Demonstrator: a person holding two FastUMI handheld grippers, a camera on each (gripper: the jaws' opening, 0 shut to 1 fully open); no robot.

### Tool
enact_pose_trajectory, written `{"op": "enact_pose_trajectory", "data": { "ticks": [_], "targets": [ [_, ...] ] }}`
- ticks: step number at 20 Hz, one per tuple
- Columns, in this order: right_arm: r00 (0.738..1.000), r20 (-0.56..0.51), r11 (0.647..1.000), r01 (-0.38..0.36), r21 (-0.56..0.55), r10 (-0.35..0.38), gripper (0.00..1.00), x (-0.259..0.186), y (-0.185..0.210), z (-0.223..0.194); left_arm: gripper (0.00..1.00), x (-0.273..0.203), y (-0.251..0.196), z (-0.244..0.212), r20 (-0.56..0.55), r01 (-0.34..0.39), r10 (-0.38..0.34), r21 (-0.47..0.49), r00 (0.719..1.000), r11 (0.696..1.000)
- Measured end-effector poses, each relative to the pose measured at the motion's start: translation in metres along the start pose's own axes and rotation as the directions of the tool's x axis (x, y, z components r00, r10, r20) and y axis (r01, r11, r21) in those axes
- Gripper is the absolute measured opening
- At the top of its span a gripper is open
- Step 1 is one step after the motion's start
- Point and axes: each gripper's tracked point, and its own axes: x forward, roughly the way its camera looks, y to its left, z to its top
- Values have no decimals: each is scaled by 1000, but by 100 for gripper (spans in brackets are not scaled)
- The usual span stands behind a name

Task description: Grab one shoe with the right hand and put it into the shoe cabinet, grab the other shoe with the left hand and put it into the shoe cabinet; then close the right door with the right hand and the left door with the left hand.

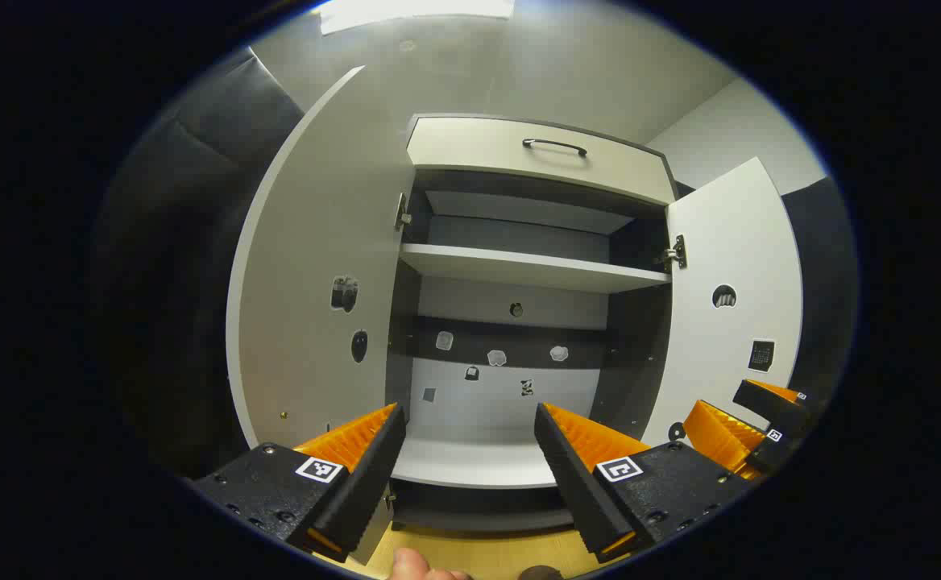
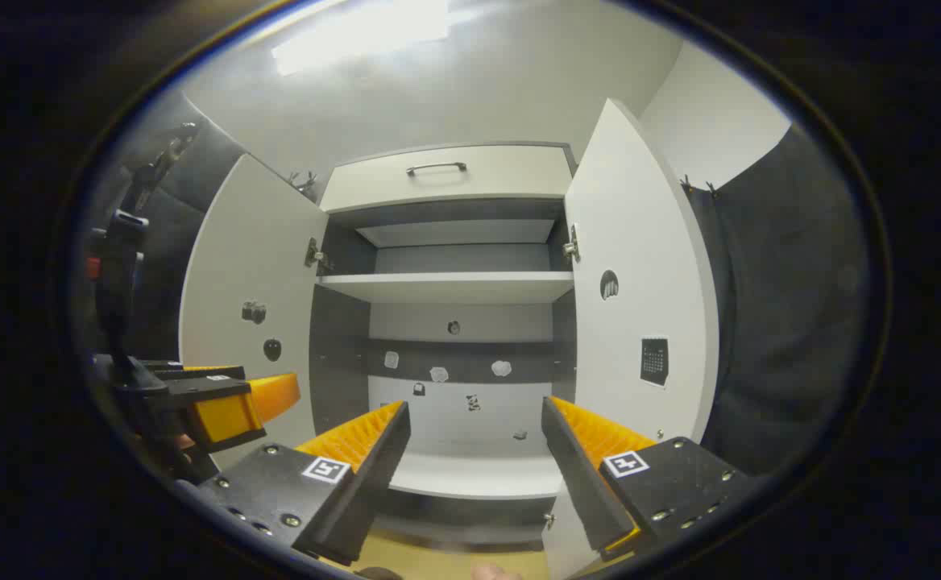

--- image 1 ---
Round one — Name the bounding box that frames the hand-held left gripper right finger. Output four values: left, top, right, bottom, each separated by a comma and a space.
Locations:
533, 402, 755, 565

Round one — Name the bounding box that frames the black backdrop cloth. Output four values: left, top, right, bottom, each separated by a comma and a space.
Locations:
90, 47, 308, 484
780, 177, 860, 408

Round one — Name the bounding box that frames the black drawer handle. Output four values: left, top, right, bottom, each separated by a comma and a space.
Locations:
521, 138, 590, 159

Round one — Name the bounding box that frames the ceiling light panel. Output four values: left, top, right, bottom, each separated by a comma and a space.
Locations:
318, 0, 516, 35

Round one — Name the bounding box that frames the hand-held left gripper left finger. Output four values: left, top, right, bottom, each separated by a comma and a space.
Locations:
191, 402, 408, 564

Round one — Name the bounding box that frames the white cabinet drawer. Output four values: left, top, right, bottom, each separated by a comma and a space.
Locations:
405, 114, 678, 207

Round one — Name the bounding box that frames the grey white shoe cabinet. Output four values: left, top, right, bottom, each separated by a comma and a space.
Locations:
226, 66, 803, 534

